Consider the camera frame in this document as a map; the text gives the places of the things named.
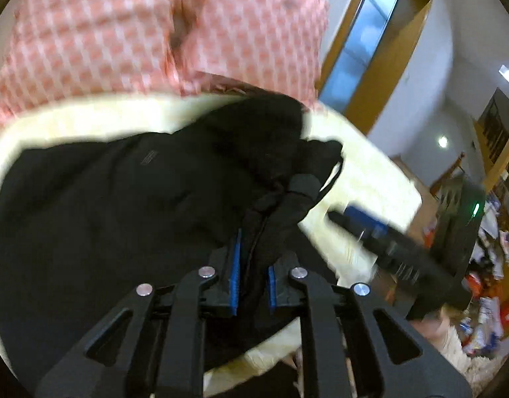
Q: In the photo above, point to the clutter pile on floor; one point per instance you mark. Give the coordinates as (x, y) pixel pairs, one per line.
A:
(476, 340)

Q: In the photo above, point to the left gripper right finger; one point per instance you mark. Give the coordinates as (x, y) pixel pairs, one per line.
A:
(354, 344)

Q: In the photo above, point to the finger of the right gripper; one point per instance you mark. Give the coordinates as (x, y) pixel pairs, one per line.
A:
(359, 223)

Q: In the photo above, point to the yellow floral bed mattress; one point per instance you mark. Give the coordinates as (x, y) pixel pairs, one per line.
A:
(354, 198)

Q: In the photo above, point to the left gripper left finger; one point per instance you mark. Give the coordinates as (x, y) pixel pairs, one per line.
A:
(158, 340)

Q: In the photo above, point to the blue glass wooden door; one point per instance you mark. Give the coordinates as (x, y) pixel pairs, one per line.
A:
(364, 53)

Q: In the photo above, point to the black pants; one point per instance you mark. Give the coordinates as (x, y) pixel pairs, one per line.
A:
(82, 224)

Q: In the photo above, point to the left polka dot pillow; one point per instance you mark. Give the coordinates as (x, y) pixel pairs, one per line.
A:
(67, 48)

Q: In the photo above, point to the polka dot pillow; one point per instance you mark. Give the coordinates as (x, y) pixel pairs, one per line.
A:
(67, 48)
(242, 45)

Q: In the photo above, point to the right polka dot pillow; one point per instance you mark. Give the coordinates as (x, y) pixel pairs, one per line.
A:
(242, 45)

